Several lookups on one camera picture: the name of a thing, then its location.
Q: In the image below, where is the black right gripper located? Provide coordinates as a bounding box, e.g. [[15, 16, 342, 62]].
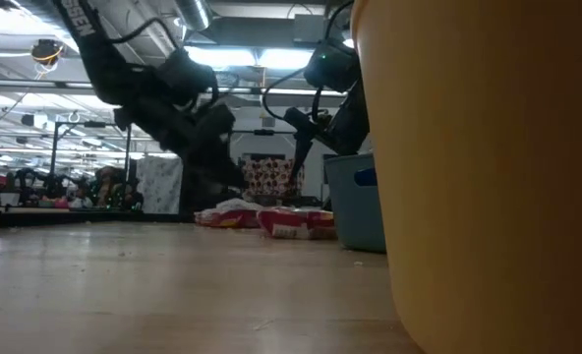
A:
[[283, 91, 372, 182]]

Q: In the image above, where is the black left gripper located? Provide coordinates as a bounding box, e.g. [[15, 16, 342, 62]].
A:
[[116, 96, 249, 192]]

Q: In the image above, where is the red Maruchan ramen packet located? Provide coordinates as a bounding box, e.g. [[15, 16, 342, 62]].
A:
[[194, 198, 263, 230], [255, 206, 340, 242]]

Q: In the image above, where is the red floral patterned cloth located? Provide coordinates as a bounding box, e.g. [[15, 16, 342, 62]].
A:
[[241, 156, 306, 198]]

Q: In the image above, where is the white patterned cloth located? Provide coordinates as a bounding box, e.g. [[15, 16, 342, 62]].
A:
[[135, 155, 185, 215]]

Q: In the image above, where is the teal plastic bin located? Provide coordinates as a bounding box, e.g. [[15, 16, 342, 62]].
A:
[[322, 152, 387, 255]]

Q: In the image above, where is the ceiling light panel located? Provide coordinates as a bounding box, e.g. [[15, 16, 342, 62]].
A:
[[185, 46, 317, 70]]

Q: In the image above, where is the person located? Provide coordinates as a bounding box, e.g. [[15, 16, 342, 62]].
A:
[[92, 165, 128, 208]]

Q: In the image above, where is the yellow plastic bin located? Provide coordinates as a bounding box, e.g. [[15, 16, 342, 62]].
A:
[[348, 0, 582, 354]]

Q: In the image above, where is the round ceiling device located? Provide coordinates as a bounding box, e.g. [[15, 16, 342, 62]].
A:
[[29, 37, 66, 68]]

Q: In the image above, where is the black frame stand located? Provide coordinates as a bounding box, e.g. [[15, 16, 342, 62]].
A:
[[230, 128, 298, 198]]

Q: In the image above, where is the black aluminium table frame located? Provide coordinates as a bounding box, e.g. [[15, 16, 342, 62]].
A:
[[0, 205, 197, 230]]

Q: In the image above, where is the silver air duct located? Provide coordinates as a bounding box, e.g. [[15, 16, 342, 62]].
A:
[[172, 0, 214, 31]]

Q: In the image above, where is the black post frame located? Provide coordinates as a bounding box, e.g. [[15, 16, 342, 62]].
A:
[[48, 119, 134, 207]]

